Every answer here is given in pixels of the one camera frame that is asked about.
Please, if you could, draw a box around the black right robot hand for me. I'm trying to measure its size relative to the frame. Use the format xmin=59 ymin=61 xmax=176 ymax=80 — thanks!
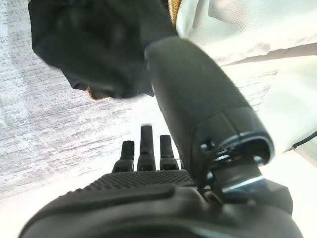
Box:
xmin=18 ymin=37 xmax=304 ymax=238

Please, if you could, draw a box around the black garment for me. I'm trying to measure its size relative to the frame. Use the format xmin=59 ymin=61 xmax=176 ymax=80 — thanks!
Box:
xmin=26 ymin=0 xmax=180 ymax=100

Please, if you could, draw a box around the grey area rug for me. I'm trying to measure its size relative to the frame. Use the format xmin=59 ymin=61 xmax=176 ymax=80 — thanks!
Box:
xmin=0 ymin=0 xmax=282 ymax=200

